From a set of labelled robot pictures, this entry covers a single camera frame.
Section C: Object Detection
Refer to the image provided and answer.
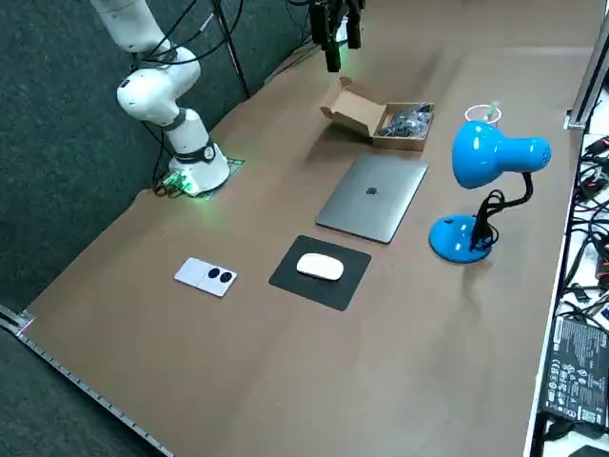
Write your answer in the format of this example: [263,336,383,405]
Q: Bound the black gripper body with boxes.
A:
[307,0,366,11]

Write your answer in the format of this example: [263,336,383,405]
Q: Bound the silver laptop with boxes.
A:
[314,152,429,246]

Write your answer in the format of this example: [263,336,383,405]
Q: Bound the open cardboard box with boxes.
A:
[319,76,435,152]

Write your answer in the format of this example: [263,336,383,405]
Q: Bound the black tripod stand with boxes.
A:
[213,0,252,99]

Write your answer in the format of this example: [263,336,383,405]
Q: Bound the plastic bag of black parts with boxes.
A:
[378,102,434,139]

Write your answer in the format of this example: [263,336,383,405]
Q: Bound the white computer mouse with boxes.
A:
[296,253,344,282]

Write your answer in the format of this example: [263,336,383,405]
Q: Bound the black mouse pad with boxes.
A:
[268,234,373,312]

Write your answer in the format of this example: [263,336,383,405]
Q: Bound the pale lilac flip phone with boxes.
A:
[173,257,238,300]

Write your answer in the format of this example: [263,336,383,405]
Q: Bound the black labelled power adapter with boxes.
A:
[541,313,609,426]

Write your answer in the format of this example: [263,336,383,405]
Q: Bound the black lamp cable bundle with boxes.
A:
[469,189,506,253]

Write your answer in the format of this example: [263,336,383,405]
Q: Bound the aluminium profile post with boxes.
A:
[564,28,609,130]

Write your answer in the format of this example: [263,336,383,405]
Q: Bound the aluminium table edge rail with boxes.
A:
[0,304,175,457]

